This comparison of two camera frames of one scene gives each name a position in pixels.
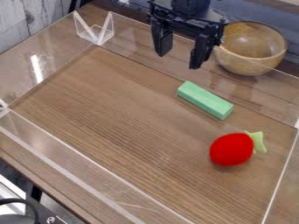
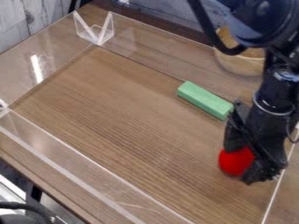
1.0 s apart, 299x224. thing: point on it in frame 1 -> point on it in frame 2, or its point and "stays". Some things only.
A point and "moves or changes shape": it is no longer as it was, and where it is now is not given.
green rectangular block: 206,100 stays
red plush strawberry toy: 231,150 moves or changes shape
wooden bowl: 252,48 stays
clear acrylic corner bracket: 95,33 stays
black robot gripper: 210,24 -> 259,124
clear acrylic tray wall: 135,140 stays
